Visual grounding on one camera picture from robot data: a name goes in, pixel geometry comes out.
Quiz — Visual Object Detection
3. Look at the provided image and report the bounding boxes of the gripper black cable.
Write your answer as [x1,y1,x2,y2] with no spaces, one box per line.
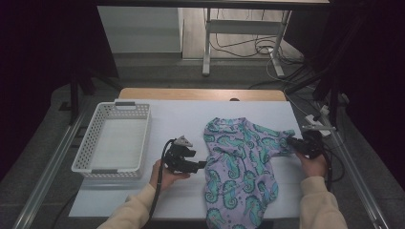
[320,147,334,193]
[148,138,177,221]

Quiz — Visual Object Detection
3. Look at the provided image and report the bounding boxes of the white power strip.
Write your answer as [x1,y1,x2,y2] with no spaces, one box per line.
[305,104,332,137]

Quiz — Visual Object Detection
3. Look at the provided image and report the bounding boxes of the black stand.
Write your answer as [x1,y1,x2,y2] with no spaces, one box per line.
[285,56,348,132]
[58,71,123,126]

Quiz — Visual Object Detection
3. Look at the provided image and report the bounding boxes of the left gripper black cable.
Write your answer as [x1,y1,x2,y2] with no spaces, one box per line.
[148,138,177,221]

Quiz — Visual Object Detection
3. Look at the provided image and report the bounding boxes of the black looped floor cable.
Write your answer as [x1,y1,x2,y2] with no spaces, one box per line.
[323,145,347,184]

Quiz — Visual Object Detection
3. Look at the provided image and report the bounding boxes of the tangled floor cables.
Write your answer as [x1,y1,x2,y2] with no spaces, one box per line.
[209,9,305,66]

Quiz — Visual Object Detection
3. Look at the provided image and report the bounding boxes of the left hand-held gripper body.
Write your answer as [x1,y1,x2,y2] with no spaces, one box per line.
[163,135,196,175]

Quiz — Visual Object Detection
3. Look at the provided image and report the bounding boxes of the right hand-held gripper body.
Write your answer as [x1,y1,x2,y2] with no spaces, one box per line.
[300,125,337,160]

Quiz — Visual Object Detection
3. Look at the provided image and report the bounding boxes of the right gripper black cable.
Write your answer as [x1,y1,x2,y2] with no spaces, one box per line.
[320,147,334,193]

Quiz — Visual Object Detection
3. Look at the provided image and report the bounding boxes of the person's left hand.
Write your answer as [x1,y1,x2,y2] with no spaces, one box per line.
[149,158,192,192]

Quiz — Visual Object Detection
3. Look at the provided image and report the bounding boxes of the white panel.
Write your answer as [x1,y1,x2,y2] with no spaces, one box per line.
[96,6,184,54]

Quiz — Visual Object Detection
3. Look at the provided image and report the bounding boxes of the aluminium floor rail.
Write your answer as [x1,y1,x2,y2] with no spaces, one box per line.
[12,109,90,229]
[313,101,391,229]

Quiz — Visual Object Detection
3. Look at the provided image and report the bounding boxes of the white perforated plastic basket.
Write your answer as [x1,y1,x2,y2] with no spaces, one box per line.
[71,100,152,179]

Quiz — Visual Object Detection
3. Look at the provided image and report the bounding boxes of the purple seahorse print garment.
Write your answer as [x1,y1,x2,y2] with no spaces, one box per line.
[202,116,296,229]

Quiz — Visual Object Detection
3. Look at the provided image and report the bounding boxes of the white metal desk frame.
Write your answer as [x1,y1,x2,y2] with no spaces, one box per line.
[202,8,292,77]

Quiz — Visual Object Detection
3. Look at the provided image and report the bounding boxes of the dark curtain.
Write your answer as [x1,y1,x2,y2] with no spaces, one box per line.
[0,0,119,184]
[283,0,405,192]

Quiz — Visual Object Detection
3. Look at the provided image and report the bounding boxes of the person's right hand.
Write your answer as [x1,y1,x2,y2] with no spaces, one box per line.
[295,152,329,179]

